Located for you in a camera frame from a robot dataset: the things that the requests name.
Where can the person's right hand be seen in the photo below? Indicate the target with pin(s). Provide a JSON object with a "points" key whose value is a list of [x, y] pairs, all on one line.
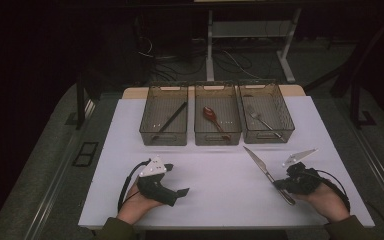
{"points": [[328, 203]]}

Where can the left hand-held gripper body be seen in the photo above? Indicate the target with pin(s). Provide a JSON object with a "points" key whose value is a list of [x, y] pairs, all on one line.
{"points": [[153, 191]]}

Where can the white metal stand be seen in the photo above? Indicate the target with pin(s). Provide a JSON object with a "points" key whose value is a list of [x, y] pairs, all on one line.
{"points": [[210, 50]]}

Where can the black metal stand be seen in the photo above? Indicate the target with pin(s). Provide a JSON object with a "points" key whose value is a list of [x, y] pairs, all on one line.
{"points": [[356, 106]]}

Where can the clear grey plastic bin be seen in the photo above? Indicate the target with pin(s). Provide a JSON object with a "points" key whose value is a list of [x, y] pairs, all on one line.
{"points": [[223, 106], [273, 106], [160, 106]]}

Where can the person's left hand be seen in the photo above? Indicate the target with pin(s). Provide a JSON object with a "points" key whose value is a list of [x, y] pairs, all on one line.
{"points": [[136, 206]]}

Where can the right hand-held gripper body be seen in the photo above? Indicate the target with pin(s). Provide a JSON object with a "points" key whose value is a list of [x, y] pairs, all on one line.
{"points": [[305, 183]]}

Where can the white table mat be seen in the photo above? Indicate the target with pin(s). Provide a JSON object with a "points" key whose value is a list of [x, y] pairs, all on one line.
{"points": [[213, 186]]}

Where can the reddish brown wooden spoon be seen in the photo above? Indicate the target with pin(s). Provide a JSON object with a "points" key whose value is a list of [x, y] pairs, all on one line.
{"points": [[210, 114]]}

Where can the silver fork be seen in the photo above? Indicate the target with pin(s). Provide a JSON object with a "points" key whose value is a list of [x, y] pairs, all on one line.
{"points": [[256, 116]]}

